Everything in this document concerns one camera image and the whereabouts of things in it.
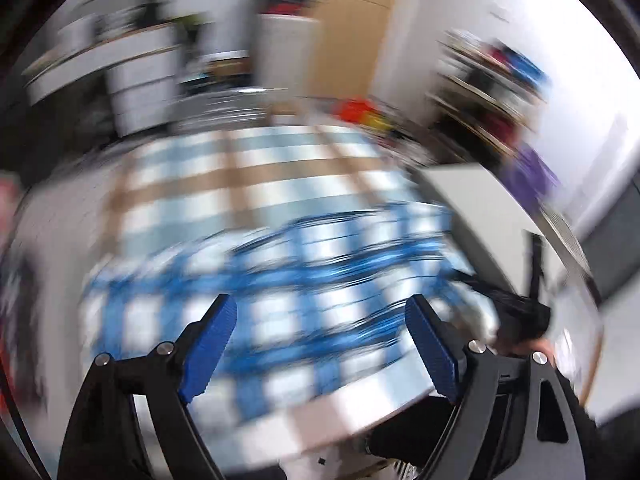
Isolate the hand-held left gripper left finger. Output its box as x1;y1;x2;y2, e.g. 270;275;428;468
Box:
56;292;239;480

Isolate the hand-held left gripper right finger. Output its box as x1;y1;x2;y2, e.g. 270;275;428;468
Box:
403;293;586;480

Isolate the blue plaid shirt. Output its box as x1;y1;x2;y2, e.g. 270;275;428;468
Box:
80;202;493;412

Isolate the purple plastic bag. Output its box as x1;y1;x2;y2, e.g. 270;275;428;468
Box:
501;144;558;203

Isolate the checkered tablecloth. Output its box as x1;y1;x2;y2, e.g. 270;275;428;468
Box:
15;125;453;466

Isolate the silver ribbed suitcase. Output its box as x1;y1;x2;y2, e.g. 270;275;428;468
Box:
174;87;272;128

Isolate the orange plastic bag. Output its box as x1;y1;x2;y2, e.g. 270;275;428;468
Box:
339;99;377;122

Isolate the white desk with drawers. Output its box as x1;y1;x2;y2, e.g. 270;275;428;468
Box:
27;24;182;133

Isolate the tall pale grey suitcase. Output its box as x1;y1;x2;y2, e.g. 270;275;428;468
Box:
256;12;317;92

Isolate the wooden door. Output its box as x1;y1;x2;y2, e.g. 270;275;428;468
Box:
309;0;403;107

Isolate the black and red shoe box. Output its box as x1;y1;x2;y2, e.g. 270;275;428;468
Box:
261;0;321;17

